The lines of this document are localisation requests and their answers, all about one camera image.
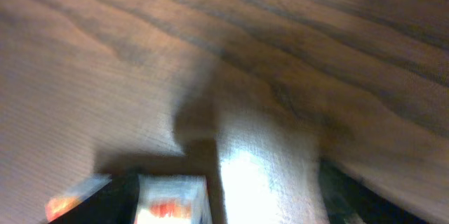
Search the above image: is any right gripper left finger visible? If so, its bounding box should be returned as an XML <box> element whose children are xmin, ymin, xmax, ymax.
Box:
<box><xmin>48</xmin><ymin>173</ymin><xmax>140</xmax><ymax>224</ymax></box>

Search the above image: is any orange tissue box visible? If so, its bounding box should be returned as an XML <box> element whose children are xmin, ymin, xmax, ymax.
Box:
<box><xmin>45</xmin><ymin>173</ymin><xmax>213</xmax><ymax>224</ymax></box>

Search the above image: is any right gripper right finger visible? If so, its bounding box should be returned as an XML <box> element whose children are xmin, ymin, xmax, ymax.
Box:
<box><xmin>318</xmin><ymin>159</ymin><xmax>426</xmax><ymax>224</ymax></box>

